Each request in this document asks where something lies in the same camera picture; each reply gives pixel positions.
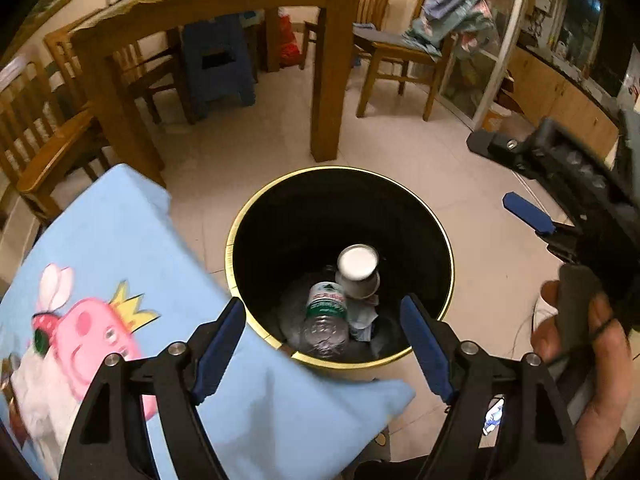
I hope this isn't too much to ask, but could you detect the small cardboard box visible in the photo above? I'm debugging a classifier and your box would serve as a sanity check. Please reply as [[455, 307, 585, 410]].
[[482, 105, 516, 133]]

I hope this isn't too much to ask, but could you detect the gold framed painting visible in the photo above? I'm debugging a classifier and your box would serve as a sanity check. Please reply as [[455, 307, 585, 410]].
[[12, 0, 73, 51]]

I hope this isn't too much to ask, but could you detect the clear plastic bottle green label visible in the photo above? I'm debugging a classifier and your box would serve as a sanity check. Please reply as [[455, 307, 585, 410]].
[[300, 280, 351, 358]]

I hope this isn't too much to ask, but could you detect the wooden chair with clothes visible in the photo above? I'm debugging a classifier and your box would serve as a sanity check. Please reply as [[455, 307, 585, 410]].
[[352, 0, 461, 122]]

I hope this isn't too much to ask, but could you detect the red plastic bag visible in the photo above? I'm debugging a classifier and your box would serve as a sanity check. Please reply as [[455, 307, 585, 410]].
[[277, 7, 303, 66]]

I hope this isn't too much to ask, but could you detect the pile of clothes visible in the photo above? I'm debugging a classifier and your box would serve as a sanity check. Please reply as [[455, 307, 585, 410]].
[[405, 0, 501, 56]]

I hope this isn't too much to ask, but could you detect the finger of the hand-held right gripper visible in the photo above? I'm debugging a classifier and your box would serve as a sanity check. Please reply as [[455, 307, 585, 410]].
[[502, 192, 583, 263], [467, 127, 546, 171]]

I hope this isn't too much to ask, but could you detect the black bin with gold rim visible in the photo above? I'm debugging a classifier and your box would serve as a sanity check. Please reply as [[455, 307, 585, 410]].
[[225, 165, 455, 382]]

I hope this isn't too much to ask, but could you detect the blue plastic stool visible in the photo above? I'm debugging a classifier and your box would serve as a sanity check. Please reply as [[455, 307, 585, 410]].
[[181, 12, 258, 121]]

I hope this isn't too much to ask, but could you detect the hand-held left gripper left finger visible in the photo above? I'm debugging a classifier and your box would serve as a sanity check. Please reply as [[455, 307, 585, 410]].
[[59, 296, 247, 480]]

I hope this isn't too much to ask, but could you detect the wooden dining table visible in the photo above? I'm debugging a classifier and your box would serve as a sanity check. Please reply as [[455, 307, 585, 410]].
[[70, 0, 366, 186]]

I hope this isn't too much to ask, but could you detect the wooden cabinet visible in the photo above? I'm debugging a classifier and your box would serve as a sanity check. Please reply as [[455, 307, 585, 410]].
[[507, 45, 621, 161]]

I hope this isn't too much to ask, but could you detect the blue cartoon printed cloth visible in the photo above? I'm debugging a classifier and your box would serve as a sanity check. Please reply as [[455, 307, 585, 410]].
[[0, 162, 417, 480]]

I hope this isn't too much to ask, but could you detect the white paper cup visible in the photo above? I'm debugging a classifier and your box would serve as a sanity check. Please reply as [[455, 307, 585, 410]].
[[336, 244, 381, 300]]

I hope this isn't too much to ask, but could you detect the white framed glass door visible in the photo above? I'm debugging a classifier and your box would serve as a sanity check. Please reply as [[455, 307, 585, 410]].
[[430, 0, 531, 131]]

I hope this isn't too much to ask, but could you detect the person's right hand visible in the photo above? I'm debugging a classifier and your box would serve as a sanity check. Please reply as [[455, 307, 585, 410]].
[[530, 280, 633, 478]]

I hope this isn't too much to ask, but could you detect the dark grey seat cushion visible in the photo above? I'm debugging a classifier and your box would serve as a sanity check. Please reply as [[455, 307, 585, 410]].
[[355, 27, 443, 57]]

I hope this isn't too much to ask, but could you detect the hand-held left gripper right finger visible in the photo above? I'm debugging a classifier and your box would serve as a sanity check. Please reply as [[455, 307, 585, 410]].
[[399, 294, 587, 480]]

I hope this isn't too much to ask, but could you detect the crumpled paper scrap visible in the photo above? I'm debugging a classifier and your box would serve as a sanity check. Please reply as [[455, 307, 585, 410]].
[[347, 300, 381, 343]]

